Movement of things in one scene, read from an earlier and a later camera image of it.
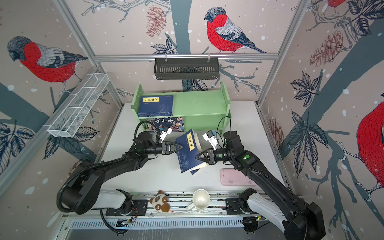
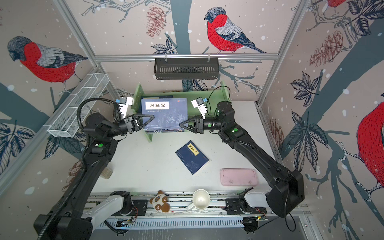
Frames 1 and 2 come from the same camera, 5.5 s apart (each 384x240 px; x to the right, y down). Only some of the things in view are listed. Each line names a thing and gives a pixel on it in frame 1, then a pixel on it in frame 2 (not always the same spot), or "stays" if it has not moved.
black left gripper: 176,145 -> 133,124
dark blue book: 187,154 -> 168,113
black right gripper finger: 202,154 -> 182,124
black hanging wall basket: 184,68 stays
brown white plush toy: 159,201 stays
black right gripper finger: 198,158 -> 193,130
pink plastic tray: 233,177 stays
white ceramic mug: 201,199 stays
